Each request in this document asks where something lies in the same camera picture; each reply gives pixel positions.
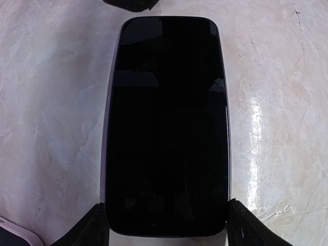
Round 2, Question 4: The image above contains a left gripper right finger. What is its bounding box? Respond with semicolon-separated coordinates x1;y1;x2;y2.
227;199;279;245

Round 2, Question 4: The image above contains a black phone red edge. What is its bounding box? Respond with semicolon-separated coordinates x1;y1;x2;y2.
105;16;230;238

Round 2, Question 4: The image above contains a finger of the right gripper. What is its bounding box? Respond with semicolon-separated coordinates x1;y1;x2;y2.
103;0;159;12

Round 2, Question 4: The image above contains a pink clear phone case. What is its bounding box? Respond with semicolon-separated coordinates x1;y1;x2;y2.
1;217;44;246

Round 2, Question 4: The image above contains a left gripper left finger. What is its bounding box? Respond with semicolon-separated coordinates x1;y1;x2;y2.
52;202;110;246

